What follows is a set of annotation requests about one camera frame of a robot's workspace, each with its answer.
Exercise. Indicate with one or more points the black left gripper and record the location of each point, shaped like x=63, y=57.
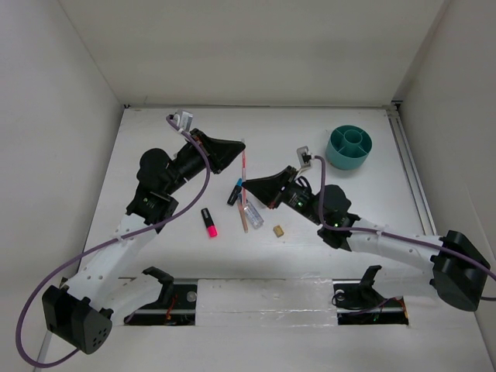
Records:
x=220, y=153

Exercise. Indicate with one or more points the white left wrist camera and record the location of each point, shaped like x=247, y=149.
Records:
x=183, y=120

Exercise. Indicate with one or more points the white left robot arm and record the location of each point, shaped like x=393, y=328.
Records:
x=83, y=310

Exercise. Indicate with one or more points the orange wooden pencil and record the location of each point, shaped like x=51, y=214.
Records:
x=242, y=214

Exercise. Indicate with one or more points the blue highlighter black body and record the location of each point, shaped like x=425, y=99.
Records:
x=235, y=193

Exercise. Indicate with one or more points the teal round desk organizer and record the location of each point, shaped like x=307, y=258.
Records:
x=348, y=147

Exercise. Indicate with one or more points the clear bottle blue cap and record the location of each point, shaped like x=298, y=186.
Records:
x=252, y=215

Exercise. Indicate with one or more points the pink highlighter black body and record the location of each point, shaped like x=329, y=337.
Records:
x=209, y=223

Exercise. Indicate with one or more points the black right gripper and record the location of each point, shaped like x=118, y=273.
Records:
x=269, y=189

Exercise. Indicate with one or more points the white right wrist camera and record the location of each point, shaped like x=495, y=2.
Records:
x=304, y=158

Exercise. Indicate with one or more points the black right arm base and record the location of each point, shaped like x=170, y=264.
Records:
x=358, y=303

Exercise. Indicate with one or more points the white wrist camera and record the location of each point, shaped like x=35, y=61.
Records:
x=304, y=158
x=183, y=120

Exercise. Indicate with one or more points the aluminium side rail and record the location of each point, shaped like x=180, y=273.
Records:
x=410, y=169

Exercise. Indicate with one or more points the red pink pen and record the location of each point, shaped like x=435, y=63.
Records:
x=243, y=176

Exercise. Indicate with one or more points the small brass sharpener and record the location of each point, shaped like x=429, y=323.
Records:
x=278, y=231

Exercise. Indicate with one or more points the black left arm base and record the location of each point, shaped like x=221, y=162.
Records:
x=174, y=306

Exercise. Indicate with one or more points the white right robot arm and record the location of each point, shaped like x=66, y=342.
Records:
x=459, y=272

